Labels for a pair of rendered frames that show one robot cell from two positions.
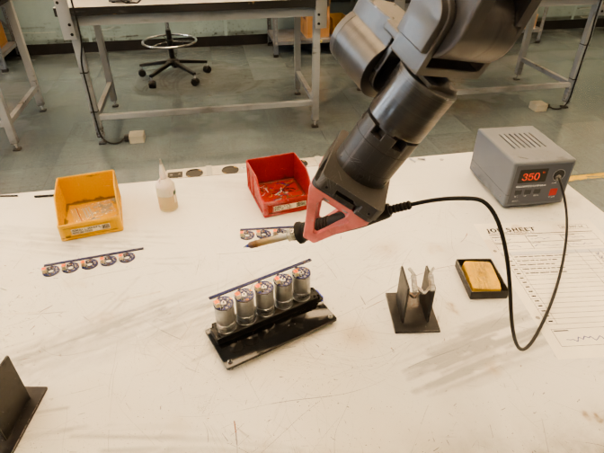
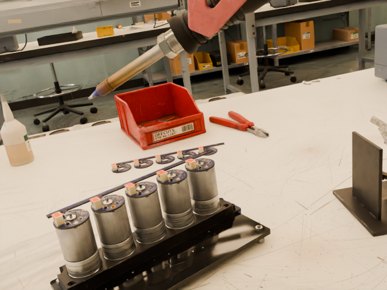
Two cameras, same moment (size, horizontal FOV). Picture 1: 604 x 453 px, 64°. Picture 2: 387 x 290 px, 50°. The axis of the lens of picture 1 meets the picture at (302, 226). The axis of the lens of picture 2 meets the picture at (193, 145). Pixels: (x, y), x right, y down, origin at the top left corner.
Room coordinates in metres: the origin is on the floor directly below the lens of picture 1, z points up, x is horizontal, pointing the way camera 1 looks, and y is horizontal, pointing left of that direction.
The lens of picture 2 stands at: (0.17, 0.01, 0.95)
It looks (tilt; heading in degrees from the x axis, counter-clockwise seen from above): 21 degrees down; 358
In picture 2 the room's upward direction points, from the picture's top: 8 degrees counter-clockwise
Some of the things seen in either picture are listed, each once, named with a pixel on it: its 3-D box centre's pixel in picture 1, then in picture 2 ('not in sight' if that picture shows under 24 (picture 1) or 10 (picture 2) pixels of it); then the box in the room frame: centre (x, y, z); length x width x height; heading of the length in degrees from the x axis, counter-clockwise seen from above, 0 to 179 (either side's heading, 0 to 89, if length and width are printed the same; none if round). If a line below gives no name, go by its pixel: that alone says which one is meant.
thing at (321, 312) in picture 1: (271, 326); (165, 260); (0.45, 0.04, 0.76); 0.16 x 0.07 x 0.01; 121
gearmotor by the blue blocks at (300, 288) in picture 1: (301, 286); (203, 190); (0.49, 0.00, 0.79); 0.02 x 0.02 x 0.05
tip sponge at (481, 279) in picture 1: (481, 277); not in sight; (0.54, -0.27, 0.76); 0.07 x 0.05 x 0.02; 2
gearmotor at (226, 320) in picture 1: (225, 316); (79, 247); (0.43, 0.10, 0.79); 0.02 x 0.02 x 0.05
